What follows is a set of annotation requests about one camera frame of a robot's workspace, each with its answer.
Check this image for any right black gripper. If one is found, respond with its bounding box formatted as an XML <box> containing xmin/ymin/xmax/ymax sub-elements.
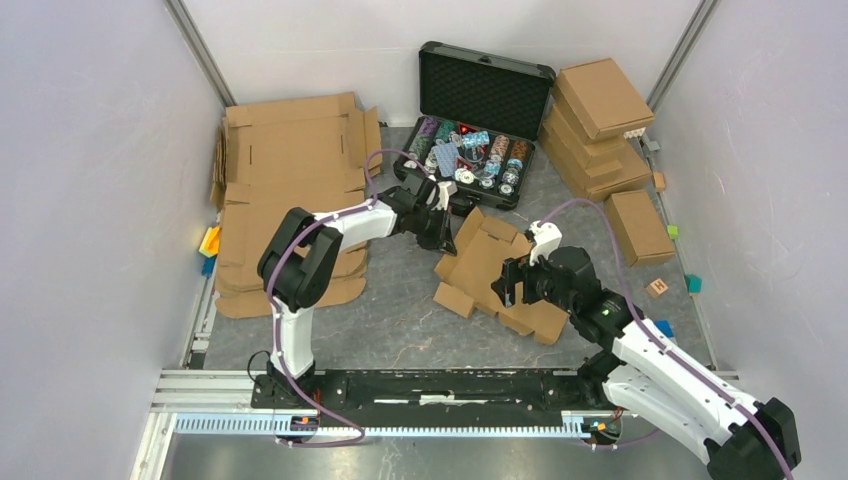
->
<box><xmin>489</xmin><ymin>251</ymin><xmax>576</xmax><ymax>314</ymax></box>

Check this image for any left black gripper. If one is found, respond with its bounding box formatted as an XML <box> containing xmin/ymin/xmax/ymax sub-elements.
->
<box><xmin>410</xmin><ymin>205</ymin><xmax>456</xmax><ymax>257</ymax></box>

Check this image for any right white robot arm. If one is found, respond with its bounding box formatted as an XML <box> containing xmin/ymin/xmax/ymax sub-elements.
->
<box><xmin>491</xmin><ymin>247</ymin><xmax>801</xmax><ymax>479</ymax></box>

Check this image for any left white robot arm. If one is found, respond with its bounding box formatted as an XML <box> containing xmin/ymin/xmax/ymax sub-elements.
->
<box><xmin>257</xmin><ymin>173</ymin><xmax>458</xmax><ymax>408</ymax></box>

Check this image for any small folded cardboard box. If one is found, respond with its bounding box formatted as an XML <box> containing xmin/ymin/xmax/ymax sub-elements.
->
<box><xmin>604</xmin><ymin>190</ymin><xmax>676</xmax><ymax>267</ymax></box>

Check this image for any large bottom cardboard box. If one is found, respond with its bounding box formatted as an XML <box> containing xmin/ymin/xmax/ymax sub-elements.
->
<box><xmin>539</xmin><ymin>127</ymin><xmax>652</xmax><ymax>202</ymax></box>

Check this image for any black poker chip case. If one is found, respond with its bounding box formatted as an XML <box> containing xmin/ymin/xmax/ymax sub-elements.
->
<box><xmin>393</xmin><ymin>41</ymin><xmax>556</xmax><ymax>216</ymax></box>

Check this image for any wooden letter H block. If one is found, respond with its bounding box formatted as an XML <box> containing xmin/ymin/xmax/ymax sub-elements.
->
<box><xmin>645</xmin><ymin>278</ymin><xmax>669</xmax><ymax>298</ymax></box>

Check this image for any stack of flat cardboard sheets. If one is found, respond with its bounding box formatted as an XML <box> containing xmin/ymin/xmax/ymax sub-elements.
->
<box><xmin>210</xmin><ymin>92</ymin><xmax>382</xmax><ymax>319</ymax></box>

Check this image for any small wooden cube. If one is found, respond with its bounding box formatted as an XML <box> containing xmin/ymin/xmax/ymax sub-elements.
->
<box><xmin>652</xmin><ymin>172</ymin><xmax>667</xmax><ymax>193</ymax></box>

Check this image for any teal block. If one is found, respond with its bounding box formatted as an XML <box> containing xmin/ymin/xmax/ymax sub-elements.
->
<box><xmin>684</xmin><ymin>274</ymin><xmax>703</xmax><ymax>295</ymax></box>

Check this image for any yellow orange block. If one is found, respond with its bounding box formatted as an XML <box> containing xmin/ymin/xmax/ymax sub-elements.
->
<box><xmin>198</xmin><ymin>226</ymin><xmax>221</xmax><ymax>258</ymax></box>

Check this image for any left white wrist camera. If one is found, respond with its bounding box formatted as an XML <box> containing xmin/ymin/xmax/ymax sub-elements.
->
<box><xmin>431</xmin><ymin>181</ymin><xmax>457</xmax><ymax>211</ymax></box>

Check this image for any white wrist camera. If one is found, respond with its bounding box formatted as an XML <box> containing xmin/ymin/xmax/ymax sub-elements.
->
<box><xmin>527</xmin><ymin>221</ymin><xmax>562</xmax><ymax>266</ymax></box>
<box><xmin>431</xmin><ymin>181</ymin><xmax>457</xmax><ymax>211</ymax></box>

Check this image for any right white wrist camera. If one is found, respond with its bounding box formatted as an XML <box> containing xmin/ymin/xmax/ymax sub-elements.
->
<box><xmin>527</xmin><ymin>221</ymin><xmax>562</xmax><ymax>266</ymax></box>

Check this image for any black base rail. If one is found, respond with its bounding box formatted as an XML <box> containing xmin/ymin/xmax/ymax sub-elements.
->
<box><xmin>250</xmin><ymin>368</ymin><xmax>624</xmax><ymax>429</ymax></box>

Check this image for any blue block at left wall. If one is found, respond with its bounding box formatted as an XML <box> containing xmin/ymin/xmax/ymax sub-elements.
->
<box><xmin>201</xmin><ymin>256</ymin><xmax>217</xmax><ymax>278</ymax></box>

